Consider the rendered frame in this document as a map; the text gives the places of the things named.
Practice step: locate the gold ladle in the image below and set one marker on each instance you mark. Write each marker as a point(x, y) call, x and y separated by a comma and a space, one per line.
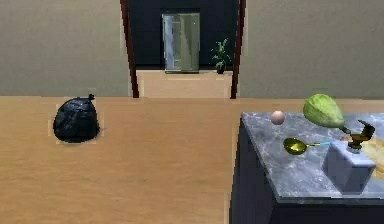
point(295, 146)

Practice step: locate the green potted house plant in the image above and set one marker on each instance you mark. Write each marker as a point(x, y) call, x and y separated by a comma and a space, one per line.
point(220, 56)

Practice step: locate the pale pink egg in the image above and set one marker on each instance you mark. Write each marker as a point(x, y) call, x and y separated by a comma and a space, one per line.
point(277, 118)

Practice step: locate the black rubbish bag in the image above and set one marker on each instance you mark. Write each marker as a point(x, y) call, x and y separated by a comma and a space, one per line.
point(76, 120)

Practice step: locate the grey marble kitchen counter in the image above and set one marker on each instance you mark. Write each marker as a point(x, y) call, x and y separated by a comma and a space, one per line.
point(293, 173)

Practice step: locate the green lettuce head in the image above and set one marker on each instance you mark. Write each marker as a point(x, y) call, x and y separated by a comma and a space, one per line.
point(322, 110)

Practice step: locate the grey soap dispenser bottle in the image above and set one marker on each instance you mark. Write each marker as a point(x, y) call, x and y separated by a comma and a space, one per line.
point(348, 166)

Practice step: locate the tan bread loaf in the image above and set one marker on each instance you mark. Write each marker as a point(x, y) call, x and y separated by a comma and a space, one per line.
point(376, 153)

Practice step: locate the dark red door frame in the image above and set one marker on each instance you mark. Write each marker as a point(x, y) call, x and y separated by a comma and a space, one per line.
point(129, 50)

